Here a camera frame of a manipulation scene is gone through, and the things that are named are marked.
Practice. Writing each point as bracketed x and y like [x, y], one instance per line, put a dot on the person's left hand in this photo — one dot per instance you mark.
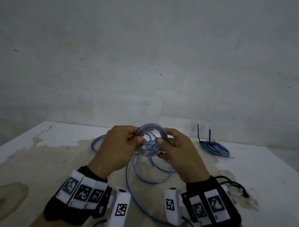
[116, 149]

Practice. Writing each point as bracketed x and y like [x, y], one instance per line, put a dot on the person's right hand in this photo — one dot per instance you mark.
[184, 156]

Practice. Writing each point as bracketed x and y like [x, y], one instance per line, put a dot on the single black zip tie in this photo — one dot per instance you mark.
[198, 133]
[210, 138]

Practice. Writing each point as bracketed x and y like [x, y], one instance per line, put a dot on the bundle of black cable ties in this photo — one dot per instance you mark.
[236, 184]

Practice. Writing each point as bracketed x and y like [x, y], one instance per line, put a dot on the black right wristband with markers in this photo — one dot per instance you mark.
[210, 203]

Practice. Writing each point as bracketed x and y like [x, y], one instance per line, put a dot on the black wristband with markers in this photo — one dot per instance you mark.
[79, 196]
[210, 203]

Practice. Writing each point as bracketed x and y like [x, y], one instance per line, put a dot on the black left wristband with markers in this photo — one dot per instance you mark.
[79, 196]

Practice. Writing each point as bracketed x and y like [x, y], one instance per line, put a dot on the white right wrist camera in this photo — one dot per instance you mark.
[171, 205]

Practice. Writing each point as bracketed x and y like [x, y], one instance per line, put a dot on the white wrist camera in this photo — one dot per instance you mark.
[121, 208]
[171, 205]

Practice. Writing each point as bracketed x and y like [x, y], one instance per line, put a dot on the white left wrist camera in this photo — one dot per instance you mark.
[121, 208]

